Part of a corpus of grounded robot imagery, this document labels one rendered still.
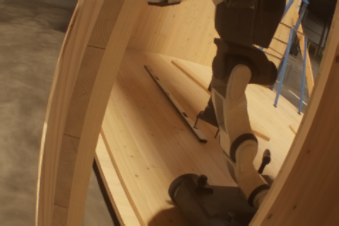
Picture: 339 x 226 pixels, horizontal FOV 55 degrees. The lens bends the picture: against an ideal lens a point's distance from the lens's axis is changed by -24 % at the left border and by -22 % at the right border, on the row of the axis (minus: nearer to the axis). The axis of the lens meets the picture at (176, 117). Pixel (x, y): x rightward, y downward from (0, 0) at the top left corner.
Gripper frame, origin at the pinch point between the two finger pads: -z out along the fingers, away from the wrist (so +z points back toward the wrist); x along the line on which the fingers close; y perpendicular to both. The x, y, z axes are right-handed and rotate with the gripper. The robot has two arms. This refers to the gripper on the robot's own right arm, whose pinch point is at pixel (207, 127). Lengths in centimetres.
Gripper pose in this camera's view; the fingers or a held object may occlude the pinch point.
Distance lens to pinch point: 197.1
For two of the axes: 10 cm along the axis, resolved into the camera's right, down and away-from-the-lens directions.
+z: 3.4, -8.4, -4.3
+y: -3.2, 3.3, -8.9
